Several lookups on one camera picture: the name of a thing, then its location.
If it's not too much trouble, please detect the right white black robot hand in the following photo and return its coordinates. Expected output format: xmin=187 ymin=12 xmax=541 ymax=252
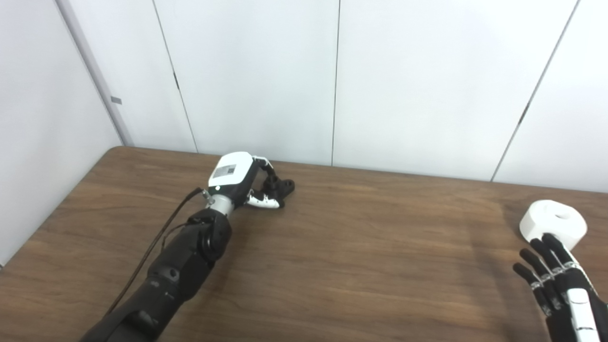
xmin=513 ymin=233 xmax=608 ymax=342

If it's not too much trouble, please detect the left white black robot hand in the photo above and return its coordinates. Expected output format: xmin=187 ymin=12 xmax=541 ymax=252
xmin=208 ymin=152 xmax=285 ymax=209

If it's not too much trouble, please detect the black flanged holder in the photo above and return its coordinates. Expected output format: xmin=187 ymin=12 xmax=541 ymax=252
xmin=264 ymin=174 xmax=295 ymax=208

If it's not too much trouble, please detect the round white piece with holes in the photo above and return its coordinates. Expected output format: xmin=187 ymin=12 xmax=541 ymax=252
xmin=519 ymin=200 xmax=588 ymax=251

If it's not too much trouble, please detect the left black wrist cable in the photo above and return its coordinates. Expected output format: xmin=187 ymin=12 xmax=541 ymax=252
xmin=105 ymin=187 xmax=214 ymax=316

